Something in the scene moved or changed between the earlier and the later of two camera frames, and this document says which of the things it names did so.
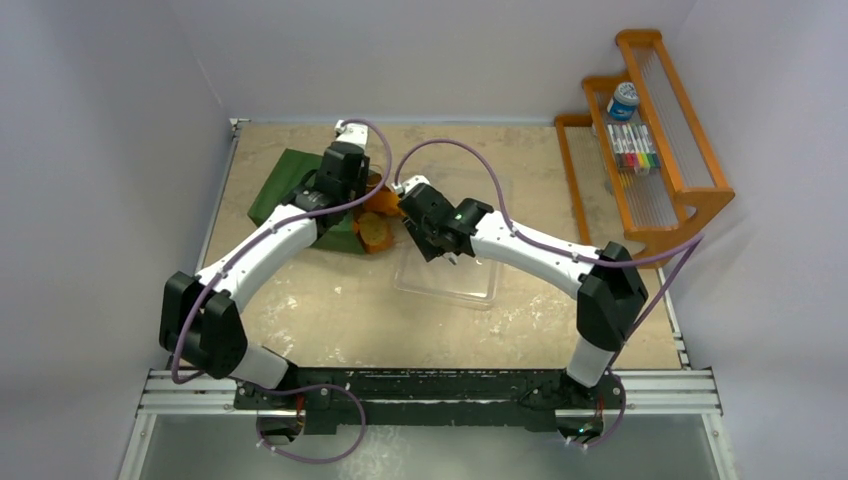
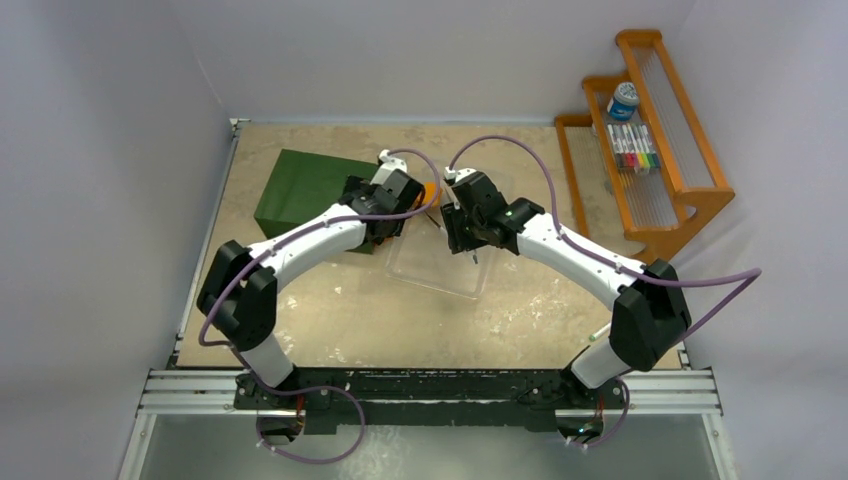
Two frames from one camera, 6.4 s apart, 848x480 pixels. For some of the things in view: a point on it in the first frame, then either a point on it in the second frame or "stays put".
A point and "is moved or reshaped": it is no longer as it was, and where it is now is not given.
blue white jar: [622, 105] stays put
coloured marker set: [634, 147] stays put
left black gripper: [360, 183] → [356, 184]
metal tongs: [451, 257] is moved or reshaped
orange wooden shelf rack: [640, 163] stays put
